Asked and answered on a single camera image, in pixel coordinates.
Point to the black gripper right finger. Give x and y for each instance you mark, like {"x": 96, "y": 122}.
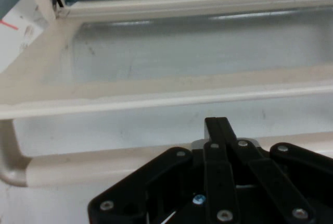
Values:
{"x": 275, "y": 182}

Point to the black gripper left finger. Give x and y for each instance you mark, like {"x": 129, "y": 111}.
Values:
{"x": 145, "y": 187}

